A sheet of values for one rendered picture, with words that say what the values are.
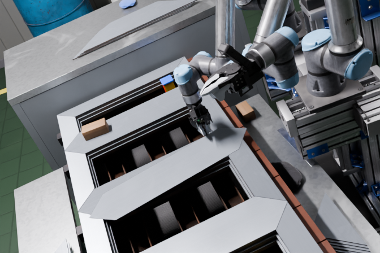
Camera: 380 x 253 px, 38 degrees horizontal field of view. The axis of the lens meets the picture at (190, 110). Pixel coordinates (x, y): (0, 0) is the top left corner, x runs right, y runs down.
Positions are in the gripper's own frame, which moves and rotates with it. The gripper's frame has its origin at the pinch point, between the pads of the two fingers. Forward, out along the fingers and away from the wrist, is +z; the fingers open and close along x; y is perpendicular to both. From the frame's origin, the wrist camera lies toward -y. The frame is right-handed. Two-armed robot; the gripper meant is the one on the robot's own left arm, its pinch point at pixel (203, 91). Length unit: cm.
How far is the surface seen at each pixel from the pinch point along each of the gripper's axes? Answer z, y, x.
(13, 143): 39, 105, 302
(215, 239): 14, 58, 12
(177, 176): 5, 53, 49
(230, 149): -19, 53, 43
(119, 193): 26, 51, 62
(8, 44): -16, 67, 431
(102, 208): 35, 51, 61
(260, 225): 0, 59, 4
